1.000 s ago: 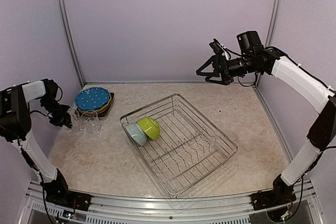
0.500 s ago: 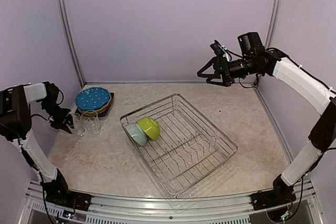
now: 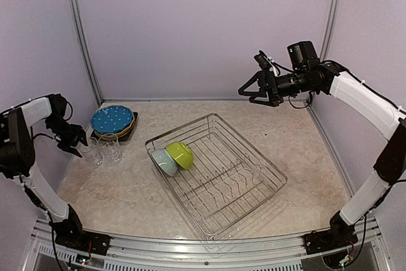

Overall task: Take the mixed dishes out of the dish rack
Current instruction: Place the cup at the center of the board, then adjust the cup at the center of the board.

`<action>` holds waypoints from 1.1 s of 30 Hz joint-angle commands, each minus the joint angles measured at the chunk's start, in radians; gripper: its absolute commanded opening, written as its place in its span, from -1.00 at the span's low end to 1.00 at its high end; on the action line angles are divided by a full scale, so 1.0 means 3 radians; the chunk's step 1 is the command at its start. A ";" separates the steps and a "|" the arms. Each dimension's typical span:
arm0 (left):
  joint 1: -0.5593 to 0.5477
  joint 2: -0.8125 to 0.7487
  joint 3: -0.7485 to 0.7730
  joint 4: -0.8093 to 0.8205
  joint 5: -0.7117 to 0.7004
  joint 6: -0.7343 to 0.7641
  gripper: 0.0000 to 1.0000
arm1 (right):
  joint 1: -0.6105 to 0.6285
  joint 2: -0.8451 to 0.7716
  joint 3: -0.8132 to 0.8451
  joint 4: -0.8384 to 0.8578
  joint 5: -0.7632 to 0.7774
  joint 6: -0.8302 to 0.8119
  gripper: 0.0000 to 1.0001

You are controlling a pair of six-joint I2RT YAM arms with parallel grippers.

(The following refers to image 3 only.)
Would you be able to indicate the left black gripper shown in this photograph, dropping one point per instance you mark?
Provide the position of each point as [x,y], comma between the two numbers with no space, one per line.
[78,132]

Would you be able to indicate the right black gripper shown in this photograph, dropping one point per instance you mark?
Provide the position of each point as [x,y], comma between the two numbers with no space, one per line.
[266,77]

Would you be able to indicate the clear glass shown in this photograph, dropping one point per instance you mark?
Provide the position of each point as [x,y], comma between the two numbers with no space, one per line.
[110,148]
[91,152]

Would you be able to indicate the blue polka dot plate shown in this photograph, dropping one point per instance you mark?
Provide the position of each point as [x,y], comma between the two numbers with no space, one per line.
[112,119]

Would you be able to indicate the black floral square plate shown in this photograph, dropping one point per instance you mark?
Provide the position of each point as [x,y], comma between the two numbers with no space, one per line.
[125,137]

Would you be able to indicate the yellow polka dot plate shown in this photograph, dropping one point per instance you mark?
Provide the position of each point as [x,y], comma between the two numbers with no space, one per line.
[121,133]

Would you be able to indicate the grey striped bowl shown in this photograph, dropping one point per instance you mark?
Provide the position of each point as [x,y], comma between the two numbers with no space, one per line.
[165,161]

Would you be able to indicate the green bowl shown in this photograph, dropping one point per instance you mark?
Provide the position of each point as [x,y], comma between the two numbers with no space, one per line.
[181,153]

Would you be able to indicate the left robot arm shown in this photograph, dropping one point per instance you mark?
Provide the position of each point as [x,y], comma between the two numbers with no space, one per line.
[18,155]

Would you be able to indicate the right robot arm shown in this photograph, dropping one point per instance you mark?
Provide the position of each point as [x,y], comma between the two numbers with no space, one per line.
[337,81]

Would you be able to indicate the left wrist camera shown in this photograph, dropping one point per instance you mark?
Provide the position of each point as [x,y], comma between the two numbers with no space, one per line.
[59,105]

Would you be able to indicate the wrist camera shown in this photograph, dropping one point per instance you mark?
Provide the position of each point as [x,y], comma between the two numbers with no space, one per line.
[59,105]
[302,56]

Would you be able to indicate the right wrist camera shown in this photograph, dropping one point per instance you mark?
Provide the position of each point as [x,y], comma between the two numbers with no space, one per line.
[302,56]

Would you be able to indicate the metal wire dish rack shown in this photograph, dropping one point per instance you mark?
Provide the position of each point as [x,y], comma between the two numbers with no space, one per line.
[229,178]

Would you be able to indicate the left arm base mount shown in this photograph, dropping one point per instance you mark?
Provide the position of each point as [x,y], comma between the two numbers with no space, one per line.
[70,233]

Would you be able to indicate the right frame post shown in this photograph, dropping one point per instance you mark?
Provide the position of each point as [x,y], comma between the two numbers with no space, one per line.
[329,29]

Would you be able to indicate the frame post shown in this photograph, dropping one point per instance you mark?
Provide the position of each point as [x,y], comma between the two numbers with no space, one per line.
[84,49]
[329,29]

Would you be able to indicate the aluminium front rail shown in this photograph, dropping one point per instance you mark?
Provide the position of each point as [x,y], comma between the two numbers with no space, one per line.
[284,252]

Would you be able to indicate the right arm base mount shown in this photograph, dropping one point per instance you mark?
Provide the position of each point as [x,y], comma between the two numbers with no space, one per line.
[338,235]

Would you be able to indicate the left frame post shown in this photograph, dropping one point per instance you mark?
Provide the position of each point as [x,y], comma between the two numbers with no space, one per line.
[84,49]

